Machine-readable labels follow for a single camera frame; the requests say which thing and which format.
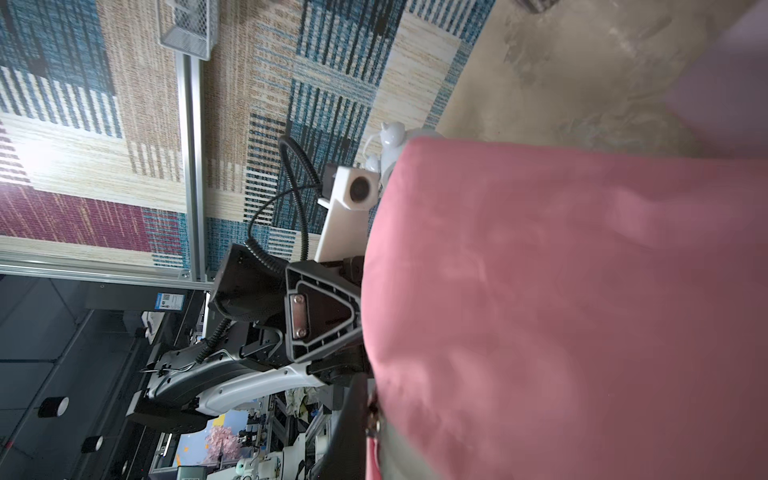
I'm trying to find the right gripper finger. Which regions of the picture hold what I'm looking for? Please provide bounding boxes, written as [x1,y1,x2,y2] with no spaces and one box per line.
[311,374,369,480]

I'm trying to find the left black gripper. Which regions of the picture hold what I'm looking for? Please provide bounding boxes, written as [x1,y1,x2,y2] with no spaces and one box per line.
[285,255,369,384]

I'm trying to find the pink zip-up jacket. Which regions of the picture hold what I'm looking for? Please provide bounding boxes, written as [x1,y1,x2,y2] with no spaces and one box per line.
[359,0,768,480]

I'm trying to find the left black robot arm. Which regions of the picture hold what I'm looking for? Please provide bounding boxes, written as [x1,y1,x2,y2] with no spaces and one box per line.
[126,244,371,434]

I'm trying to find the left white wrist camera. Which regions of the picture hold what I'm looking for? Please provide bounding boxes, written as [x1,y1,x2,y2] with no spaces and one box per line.
[314,163,380,263]

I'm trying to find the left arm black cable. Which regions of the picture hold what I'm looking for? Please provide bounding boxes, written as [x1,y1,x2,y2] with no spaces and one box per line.
[244,134,325,277]

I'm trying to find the white wire mesh basket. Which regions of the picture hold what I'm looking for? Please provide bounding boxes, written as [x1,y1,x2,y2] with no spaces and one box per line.
[155,0,220,61]

